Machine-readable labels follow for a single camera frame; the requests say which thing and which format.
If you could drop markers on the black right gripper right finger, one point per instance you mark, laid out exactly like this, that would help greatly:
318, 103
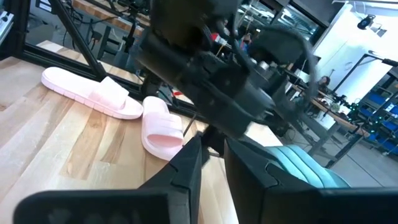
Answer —
264, 199

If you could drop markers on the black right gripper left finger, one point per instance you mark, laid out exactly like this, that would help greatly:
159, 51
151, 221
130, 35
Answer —
174, 199

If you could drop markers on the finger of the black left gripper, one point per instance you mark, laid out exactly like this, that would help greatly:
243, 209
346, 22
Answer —
214, 141

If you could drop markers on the pink foam slide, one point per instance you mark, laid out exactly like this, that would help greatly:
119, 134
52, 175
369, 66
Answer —
161, 124
93, 93

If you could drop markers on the green foam slide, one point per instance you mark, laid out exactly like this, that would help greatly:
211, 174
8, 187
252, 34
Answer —
311, 168

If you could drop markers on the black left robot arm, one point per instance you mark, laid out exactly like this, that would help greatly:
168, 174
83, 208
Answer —
180, 15

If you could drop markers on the person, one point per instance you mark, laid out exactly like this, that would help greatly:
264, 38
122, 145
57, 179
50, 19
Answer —
324, 83

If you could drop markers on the wooden desk metal legs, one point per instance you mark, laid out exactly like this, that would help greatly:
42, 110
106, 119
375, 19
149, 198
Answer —
339, 119

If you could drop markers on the blue bin storage rack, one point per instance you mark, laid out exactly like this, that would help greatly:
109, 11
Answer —
377, 99

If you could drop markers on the black ceiling spotlight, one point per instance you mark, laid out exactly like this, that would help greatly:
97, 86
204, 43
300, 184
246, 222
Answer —
365, 22

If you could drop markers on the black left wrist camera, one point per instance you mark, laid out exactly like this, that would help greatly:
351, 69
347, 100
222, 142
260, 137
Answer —
276, 46

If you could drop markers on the wooden workbench black frame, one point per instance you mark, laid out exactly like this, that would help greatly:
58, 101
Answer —
102, 12

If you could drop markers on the black aluminium table frame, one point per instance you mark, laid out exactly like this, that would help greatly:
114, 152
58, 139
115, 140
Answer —
79, 40

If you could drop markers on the silver aluminium rail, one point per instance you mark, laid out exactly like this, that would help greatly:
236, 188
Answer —
6, 26

